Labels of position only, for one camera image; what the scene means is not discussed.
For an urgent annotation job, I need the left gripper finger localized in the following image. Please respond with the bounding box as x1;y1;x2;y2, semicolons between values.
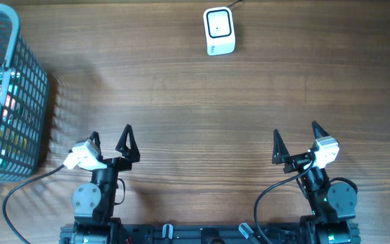
115;124;139;158
88;131;101;157

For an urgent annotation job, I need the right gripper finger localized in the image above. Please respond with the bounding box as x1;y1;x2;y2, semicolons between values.
272;129;290;164
311;121;330;138

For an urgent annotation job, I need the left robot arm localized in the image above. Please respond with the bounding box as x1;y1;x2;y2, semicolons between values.
60;124;140;244

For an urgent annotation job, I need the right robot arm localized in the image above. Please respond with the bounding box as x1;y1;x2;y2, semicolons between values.
272;121;361;244

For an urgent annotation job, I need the white barcode scanner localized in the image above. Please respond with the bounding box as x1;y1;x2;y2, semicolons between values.
203;7;236;56

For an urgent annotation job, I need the grey plastic mesh basket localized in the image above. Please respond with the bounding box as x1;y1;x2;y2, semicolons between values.
0;4;50;182

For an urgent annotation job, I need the right black camera cable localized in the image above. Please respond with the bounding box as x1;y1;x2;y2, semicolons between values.
253;152;317;244

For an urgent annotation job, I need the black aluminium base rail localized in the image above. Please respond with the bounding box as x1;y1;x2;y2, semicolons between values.
59;223;362;244

